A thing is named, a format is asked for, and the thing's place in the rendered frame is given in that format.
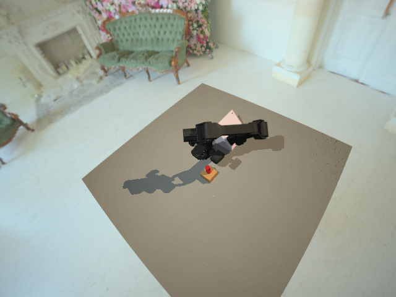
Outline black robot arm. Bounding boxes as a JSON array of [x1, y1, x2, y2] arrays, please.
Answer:
[[183, 119, 269, 160]]

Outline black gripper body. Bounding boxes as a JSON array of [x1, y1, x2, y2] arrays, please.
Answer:
[[189, 140, 225, 164]]

